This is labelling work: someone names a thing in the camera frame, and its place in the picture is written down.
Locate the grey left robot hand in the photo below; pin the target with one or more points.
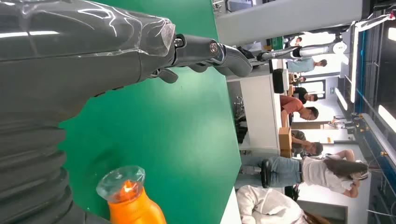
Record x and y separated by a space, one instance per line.
77 46

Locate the orange bottle with clear cap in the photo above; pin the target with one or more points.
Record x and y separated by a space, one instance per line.
133 210

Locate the green table mat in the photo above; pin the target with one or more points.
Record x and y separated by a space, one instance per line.
173 130

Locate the white counter cabinet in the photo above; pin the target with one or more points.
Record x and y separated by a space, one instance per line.
260 114

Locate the black bag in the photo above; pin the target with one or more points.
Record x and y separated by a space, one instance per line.
278 81

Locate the person leaning over counter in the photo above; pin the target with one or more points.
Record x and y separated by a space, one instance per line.
292 105

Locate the distant person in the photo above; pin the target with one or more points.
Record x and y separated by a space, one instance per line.
301 65

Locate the large cardboard box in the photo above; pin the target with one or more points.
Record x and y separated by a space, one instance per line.
285 139

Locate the white desk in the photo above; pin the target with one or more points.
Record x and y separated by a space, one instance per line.
232 213

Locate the person behind counter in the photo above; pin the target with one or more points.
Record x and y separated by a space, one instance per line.
301 92

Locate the crouching person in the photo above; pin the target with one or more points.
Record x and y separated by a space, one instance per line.
301 143

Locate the seated person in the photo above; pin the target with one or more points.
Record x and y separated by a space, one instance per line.
269 207

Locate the standing person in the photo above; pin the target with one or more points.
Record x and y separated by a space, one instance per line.
315 173

